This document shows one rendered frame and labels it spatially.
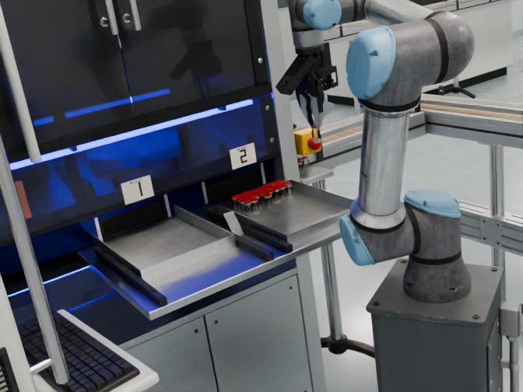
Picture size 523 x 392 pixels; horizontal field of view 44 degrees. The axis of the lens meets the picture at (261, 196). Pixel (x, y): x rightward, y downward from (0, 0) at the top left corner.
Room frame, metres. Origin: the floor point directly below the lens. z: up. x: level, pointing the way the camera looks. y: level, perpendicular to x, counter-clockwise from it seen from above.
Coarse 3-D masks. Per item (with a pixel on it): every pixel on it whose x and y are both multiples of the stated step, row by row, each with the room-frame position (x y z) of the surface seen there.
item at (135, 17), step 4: (128, 0) 1.65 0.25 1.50; (132, 0) 1.64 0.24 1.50; (128, 4) 1.65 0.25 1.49; (132, 4) 1.64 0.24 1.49; (136, 4) 1.65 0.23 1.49; (132, 8) 1.64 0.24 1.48; (136, 8) 1.65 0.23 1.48; (132, 12) 1.64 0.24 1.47; (136, 12) 1.65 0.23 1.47; (124, 16) 1.70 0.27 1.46; (128, 16) 1.68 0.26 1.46; (132, 16) 1.65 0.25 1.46; (136, 16) 1.65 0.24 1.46; (124, 20) 1.70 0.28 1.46; (128, 20) 1.69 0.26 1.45; (132, 20) 1.65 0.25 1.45; (136, 20) 1.64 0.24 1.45; (132, 24) 1.65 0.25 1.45; (136, 24) 1.64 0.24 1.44; (140, 24) 1.65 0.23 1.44; (136, 28) 1.64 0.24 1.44; (140, 28) 1.65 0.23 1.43
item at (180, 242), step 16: (176, 208) 1.78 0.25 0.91; (160, 224) 1.74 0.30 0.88; (176, 224) 1.72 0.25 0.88; (192, 224) 1.70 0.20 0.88; (208, 224) 1.62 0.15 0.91; (96, 240) 1.63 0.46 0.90; (112, 240) 1.67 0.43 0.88; (128, 240) 1.65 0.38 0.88; (144, 240) 1.63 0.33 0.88; (160, 240) 1.62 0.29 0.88; (176, 240) 1.60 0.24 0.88; (192, 240) 1.58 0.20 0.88; (208, 240) 1.57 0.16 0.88; (224, 240) 1.49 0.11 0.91; (128, 256) 1.54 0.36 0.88; (144, 256) 1.53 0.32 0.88; (160, 256) 1.51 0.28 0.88; (176, 256) 1.42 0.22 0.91; (192, 256) 1.44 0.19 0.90; (208, 256) 1.46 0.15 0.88; (144, 272) 1.38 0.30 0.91; (160, 272) 1.40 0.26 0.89
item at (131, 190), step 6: (132, 180) 1.66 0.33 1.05; (138, 180) 1.66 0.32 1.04; (144, 180) 1.67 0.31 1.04; (150, 180) 1.68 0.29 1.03; (126, 186) 1.64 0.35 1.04; (132, 186) 1.65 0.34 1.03; (138, 186) 1.66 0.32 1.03; (144, 186) 1.67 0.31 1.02; (150, 186) 1.68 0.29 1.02; (126, 192) 1.64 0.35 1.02; (132, 192) 1.65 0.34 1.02; (138, 192) 1.66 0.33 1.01; (144, 192) 1.67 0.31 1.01; (150, 192) 1.68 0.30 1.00; (126, 198) 1.64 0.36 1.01; (132, 198) 1.65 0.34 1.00; (138, 198) 1.66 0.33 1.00; (144, 198) 1.67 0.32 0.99; (126, 204) 1.64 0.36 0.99
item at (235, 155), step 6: (252, 144) 1.85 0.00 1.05; (234, 150) 1.82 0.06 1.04; (246, 150) 1.84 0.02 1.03; (252, 150) 1.85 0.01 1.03; (234, 156) 1.82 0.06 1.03; (246, 156) 1.84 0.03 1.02; (252, 156) 1.85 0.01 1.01; (234, 162) 1.82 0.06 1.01; (240, 162) 1.83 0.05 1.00; (246, 162) 1.84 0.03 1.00; (252, 162) 1.85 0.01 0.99; (234, 168) 1.82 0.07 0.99
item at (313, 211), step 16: (304, 192) 1.81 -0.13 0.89; (320, 192) 1.74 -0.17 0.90; (224, 208) 1.71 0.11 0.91; (288, 208) 1.71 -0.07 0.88; (304, 208) 1.69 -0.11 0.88; (320, 208) 1.67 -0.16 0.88; (336, 208) 1.66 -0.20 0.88; (256, 224) 1.57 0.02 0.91; (272, 224) 1.61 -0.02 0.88; (288, 224) 1.60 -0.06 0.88; (304, 224) 1.58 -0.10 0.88; (320, 224) 1.50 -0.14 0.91; (336, 224) 1.53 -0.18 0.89; (288, 240) 1.45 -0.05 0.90; (304, 240) 1.47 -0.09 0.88
